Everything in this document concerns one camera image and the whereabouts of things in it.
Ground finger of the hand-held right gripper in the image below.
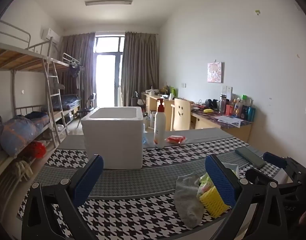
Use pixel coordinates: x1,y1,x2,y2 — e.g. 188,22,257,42
244,167,302,189
262,152,306,180

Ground black folding chair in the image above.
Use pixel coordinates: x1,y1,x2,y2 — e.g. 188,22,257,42
77,93,96,124

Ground houndstooth tablecloth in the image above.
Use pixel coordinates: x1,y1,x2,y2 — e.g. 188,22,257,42
17,127,293,240

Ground row of toiletry bottles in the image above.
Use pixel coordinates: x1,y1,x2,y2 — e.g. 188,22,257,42
219,92,256,122

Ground ceiling tube light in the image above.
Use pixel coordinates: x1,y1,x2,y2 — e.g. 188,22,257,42
85,0,133,6

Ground clear blue water bottle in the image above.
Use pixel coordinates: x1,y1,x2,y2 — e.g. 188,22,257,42
142,124,150,150

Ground green plastic packet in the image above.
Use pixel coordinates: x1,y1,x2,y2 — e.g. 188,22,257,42
196,162,240,198

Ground wooden chair with smiley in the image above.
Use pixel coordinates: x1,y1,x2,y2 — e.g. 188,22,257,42
170,98,193,131

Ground plain wooden desk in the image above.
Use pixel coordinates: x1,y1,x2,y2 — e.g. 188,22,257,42
141,92,193,128

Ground large metal bunk bed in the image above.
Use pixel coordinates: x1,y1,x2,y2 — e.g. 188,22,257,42
0,21,68,195

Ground grey sock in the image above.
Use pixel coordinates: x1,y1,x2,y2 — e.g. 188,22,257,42
173,173,205,228

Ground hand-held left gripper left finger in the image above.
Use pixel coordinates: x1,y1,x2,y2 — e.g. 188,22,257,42
21,154,104,240

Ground grey metal bed ladder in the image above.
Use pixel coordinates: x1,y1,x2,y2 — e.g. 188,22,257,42
43,57,68,148

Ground white foam box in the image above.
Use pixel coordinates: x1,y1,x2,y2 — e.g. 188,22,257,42
81,107,144,170

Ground cartoon wall picture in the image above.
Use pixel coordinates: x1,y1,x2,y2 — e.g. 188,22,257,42
207,61,223,83

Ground brown curtain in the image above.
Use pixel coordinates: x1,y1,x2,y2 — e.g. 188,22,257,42
58,32,96,110
120,31,160,107

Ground red packet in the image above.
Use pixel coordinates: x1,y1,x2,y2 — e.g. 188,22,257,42
166,135,187,145

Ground dark hanging clothes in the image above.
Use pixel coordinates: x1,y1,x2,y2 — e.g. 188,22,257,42
68,64,85,90

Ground red plastic bag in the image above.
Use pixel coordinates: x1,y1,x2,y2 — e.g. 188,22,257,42
25,141,47,159

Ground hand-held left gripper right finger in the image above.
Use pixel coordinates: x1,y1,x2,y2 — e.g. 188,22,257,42
205,154,290,240

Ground wooden desk with patterned top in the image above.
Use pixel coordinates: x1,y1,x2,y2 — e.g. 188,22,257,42
190,102,252,143

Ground black smartphone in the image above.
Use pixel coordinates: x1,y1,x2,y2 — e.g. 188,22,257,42
235,146,267,168

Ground white pump bottle red top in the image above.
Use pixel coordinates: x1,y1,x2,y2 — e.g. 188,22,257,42
153,98,166,148

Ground blue quilt bundle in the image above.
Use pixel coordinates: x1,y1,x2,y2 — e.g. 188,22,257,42
0,111,50,157

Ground printed papers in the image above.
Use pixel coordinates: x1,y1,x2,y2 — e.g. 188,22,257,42
217,115,243,128

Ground yellow ribbed sponge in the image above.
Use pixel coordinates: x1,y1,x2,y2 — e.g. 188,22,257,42
199,187,231,218

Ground glass balcony door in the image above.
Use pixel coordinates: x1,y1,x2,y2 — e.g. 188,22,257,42
94,36,125,108

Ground small metal bunk bed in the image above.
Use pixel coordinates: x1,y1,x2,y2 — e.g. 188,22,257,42
47,52,82,130

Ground dark blue bedding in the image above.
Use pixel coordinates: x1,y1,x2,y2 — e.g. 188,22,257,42
59,94,81,111

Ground white air conditioner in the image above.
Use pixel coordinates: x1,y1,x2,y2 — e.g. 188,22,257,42
42,28,60,43

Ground beige rope bundle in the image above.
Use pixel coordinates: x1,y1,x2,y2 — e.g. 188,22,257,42
12,160,33,182

